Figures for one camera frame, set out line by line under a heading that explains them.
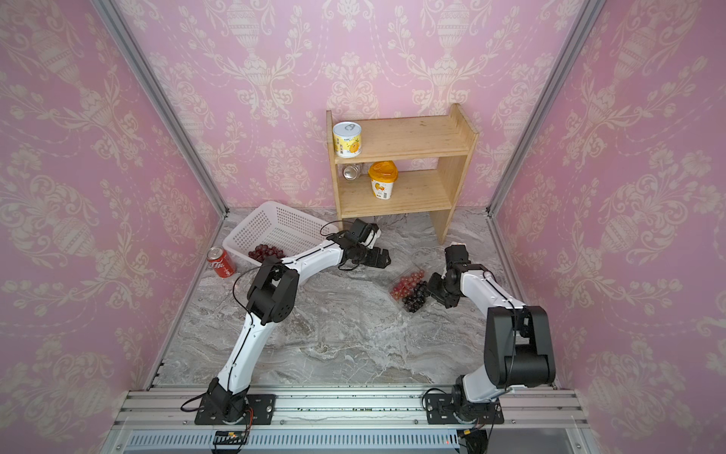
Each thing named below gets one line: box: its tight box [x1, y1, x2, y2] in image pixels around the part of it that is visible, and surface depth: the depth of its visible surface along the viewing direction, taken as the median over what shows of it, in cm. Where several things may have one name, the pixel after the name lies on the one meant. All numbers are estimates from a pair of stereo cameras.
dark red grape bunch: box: [247, 244, 286, 263], surface depth 103 cm
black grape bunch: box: [401, 280, 433, 314], surface depth 94 cm
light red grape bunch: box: [389, 270, 425, 301], surface depth 94 cm
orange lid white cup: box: [368, 159, 399, 201], surface depth 91 cm
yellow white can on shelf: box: [332, 121, 363, 159], surface depth 74 cm
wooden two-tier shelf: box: [326, 103, 480, 245], surface depth 87 cm
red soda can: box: [206, 245, 237, 280], surface depth 96 cm
